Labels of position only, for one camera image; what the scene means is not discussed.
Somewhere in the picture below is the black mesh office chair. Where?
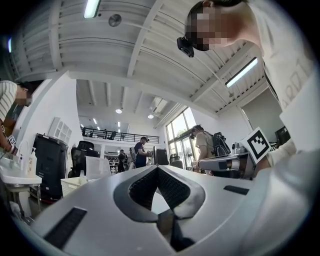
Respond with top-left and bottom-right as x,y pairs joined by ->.
67,140 -> 101,178

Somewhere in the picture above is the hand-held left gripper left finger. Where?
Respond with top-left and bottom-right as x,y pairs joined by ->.
29,166 -> 176,256

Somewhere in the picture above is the person's right forearm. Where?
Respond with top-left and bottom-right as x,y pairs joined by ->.
254,138 -> 298,176

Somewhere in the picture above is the black mezzanine railing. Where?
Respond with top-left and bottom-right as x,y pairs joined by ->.
81,126 -> 161,143

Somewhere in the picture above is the person's head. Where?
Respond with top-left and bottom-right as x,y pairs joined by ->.
184,0 -> 263,52

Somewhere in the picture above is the tall black machine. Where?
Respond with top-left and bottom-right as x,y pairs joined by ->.
33,133 -> 70,201

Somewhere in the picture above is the white ceiling air conditioner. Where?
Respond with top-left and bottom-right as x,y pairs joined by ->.
151,96 -> 168,113

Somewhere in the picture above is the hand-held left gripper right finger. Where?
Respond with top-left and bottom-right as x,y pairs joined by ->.
157,166 -> 261,256

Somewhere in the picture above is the black computer monitor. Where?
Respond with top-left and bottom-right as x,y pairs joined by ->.
152,145 -> 170,166

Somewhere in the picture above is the large glass window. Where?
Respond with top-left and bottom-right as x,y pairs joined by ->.
164,107 -> 199,171

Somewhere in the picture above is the person's cream sweatshirt torso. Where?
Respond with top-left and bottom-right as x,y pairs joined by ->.
246,0 -> 320,153

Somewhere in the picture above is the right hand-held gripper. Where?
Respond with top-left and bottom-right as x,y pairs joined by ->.
199,126 -> 272,180

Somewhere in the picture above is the white curved faucet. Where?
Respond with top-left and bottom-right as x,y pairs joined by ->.
17,139 -> 30,173

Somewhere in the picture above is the clear soap dispenser bottle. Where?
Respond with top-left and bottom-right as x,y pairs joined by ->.
27,147 -> 38,178

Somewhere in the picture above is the white arched wall panel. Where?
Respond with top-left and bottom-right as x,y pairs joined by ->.
48,116 -> 73,145

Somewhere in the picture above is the black head-worn camera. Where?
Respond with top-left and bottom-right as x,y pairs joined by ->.
176,36 -> 195,58

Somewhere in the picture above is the cream plastic laundry basket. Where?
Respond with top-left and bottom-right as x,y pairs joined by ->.
60,176 -> 101,198

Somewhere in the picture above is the grey roller blind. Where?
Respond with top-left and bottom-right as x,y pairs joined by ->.
241,87 -> 282,143

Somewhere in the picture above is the round ceiling speaker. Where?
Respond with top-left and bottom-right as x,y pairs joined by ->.
108,13 -> 123,28

